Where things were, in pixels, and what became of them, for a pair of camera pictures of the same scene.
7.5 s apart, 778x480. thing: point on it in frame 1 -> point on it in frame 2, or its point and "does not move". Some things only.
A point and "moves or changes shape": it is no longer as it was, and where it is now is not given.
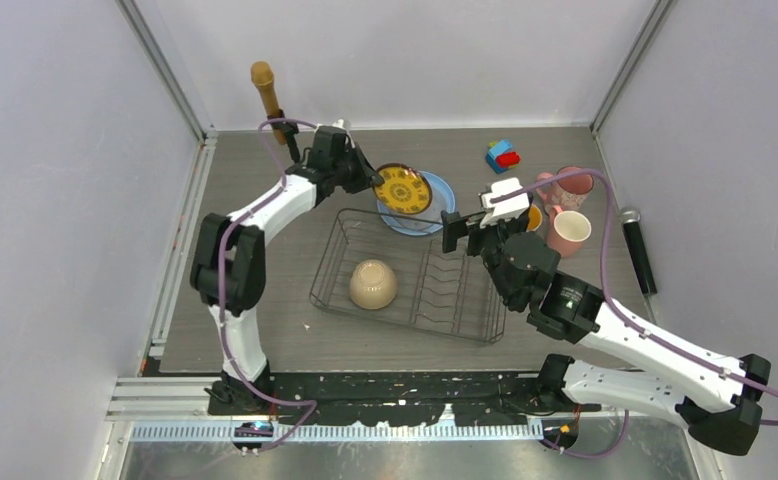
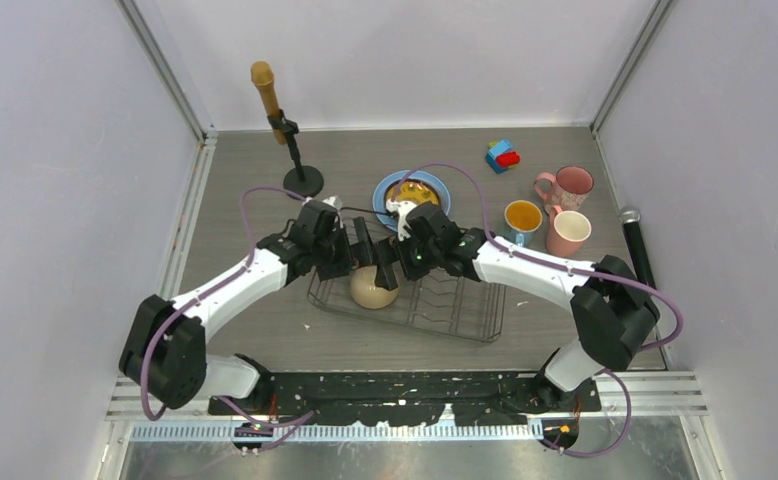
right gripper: x=454 y=226 -> x=387 y=254
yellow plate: x=405 y=190 moves or changes shape
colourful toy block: x=500 y=156 does not move
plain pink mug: x=566 y=230 does not move
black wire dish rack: x=437 y=293 does not move
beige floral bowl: x=373 y=284 does not move
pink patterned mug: x=569 y=193 does not move
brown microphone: x=262 y=74 does not move
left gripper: x=367 y=172 -> x=361 y=254
